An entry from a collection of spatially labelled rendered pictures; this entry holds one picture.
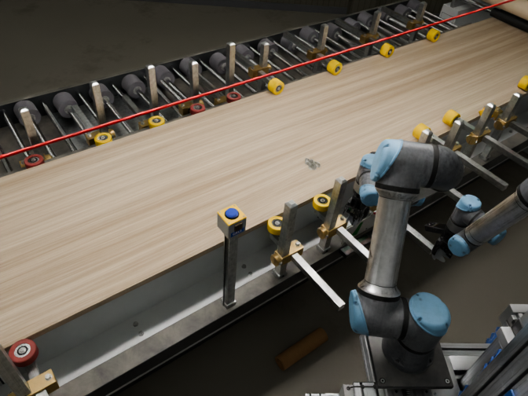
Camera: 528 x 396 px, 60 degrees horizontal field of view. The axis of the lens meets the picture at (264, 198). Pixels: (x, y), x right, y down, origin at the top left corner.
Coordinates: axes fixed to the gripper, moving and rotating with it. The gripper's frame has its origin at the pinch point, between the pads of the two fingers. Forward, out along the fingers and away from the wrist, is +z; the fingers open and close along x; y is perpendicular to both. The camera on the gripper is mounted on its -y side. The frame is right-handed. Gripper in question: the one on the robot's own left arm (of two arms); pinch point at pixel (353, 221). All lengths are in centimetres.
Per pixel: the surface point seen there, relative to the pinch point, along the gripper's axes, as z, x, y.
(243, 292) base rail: 23, -24, 42
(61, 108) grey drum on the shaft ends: 11, -168, 13
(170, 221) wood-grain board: 3, -61, 43
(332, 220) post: 1.6, -7.9, 3.2
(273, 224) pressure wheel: 2.8, -26.7, 19.4
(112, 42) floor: 93, -335, -162
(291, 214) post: -16.1, -16.3, 26.4
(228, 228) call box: -27, -25, 54
